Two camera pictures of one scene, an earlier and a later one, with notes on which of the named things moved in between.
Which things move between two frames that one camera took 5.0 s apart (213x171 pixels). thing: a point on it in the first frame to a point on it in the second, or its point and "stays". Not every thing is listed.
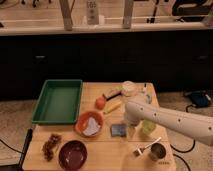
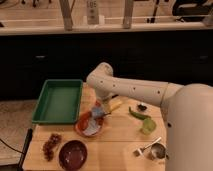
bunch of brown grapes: (47, 150) stays
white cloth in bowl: (93, 127) stays
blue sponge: (118, 130) to (97, 111)
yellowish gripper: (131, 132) to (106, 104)
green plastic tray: (58, 102) stays
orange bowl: (82, 121) stays
